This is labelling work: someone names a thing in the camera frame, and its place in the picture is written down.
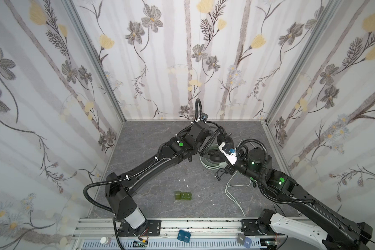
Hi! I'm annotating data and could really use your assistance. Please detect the mint green headphones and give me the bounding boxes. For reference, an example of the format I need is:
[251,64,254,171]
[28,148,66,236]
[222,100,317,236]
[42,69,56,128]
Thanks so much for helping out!
[200,144,227,170]

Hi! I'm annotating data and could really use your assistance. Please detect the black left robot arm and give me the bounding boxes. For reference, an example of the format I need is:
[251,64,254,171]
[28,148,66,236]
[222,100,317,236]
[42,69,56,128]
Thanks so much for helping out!
[83,99,212,235]

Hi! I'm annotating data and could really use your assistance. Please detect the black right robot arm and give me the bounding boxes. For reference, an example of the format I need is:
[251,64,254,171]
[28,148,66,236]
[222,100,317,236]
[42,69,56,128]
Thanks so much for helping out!
[218,139,373,250]

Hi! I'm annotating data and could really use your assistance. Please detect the green plastic block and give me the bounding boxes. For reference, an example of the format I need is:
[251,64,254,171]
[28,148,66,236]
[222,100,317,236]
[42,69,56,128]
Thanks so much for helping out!
[175,191,192,201]

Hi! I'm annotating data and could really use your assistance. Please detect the blue square tag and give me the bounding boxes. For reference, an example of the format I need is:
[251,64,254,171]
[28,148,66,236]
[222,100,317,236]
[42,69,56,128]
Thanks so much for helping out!
[177,230,191,243]

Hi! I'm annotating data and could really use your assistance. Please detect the grey blue tag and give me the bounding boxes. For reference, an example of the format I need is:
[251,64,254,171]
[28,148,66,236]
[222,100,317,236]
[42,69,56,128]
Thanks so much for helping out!
[236,233,252,249]

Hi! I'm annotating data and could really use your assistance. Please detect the small circuit board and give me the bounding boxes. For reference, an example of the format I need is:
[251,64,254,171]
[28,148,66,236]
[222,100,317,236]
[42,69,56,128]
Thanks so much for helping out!
[132,239,148,248]

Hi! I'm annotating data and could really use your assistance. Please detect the white round cap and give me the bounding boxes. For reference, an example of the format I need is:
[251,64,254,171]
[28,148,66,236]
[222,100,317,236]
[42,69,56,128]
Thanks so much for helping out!
[100,236,111,245]

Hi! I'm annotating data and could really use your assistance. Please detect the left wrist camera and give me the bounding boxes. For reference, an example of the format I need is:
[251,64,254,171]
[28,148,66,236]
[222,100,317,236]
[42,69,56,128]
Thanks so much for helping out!
[200,113,208,123]

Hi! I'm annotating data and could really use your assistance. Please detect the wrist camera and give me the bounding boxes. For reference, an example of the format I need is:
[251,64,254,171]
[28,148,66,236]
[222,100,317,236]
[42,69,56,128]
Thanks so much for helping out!
[200,113,208,123]
[218,142,237,166]

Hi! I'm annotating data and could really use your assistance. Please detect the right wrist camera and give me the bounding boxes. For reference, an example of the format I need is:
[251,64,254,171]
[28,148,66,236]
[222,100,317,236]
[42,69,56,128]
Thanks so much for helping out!
[218,142,237,166]

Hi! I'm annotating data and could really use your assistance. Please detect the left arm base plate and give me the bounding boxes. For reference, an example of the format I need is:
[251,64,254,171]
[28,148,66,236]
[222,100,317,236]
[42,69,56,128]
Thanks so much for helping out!
[117,220,161,237]

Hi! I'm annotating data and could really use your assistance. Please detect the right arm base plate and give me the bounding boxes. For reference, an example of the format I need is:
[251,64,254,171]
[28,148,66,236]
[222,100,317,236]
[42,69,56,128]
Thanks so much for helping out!
[241,219,277,236]

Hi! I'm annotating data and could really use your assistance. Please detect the white cable duct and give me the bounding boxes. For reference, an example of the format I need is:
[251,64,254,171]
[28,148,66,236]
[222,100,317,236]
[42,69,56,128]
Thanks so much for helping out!
[80,238,246,250]

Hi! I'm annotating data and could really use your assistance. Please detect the aluminium frame rail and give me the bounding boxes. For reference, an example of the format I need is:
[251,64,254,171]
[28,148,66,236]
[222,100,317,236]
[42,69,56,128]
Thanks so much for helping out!
[69,217,332,250]

